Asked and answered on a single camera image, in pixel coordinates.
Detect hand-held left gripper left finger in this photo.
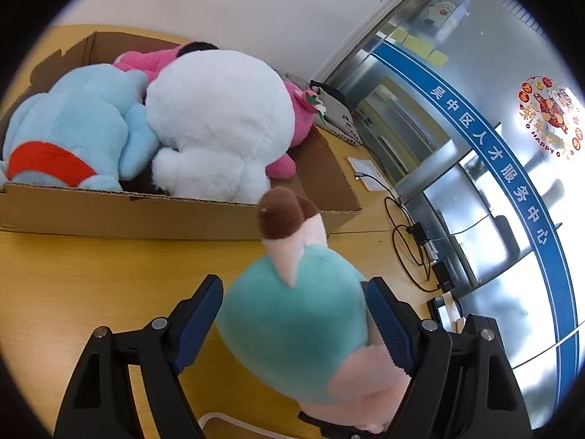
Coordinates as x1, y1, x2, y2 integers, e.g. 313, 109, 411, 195
54, 274, 224, 439

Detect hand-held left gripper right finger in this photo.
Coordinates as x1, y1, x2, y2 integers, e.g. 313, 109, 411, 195
365, 277, 533, 439

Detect teal and pink plush toy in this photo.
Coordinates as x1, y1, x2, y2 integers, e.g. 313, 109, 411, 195
215, 188, 412, 435

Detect cardboard box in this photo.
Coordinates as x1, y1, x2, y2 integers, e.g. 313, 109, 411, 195
0, 31, 364, 241

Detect light blue plush toy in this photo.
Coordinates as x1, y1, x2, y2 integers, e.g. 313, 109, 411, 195
0, 64, 161, 191

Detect black smartphone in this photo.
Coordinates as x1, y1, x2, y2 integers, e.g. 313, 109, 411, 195
430, 296, 463, 331

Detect black box device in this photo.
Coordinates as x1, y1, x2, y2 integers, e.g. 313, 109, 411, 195
432, 260, 458, 292

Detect white paper sheet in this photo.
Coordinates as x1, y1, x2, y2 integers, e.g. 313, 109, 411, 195
347, 157, 389, 191

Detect white plush toy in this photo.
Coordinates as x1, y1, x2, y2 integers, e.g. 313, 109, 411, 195
137, 42, 295, 204

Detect grey tote bag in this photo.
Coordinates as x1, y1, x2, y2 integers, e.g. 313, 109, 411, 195
311, 80, 364, 147

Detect round festive window sticker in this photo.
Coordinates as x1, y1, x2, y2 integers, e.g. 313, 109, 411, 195
518, 73, 585, 161

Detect yellow sticky notes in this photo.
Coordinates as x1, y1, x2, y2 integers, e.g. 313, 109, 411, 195
388, 27, 449, 65

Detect cartoon poster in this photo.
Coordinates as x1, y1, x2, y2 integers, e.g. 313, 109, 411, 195
420, 0, 472, 40

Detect black cable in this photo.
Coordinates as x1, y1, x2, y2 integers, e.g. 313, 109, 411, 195
384, 196, 442, 293

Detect white cable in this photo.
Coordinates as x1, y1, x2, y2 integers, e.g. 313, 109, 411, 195
199, 412, 293, 439

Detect grey cable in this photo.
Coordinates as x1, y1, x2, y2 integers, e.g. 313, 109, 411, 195
354, 170, 400, 203

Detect blue wall banner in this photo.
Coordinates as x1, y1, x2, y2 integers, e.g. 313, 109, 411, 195
370, 39, 579, 376

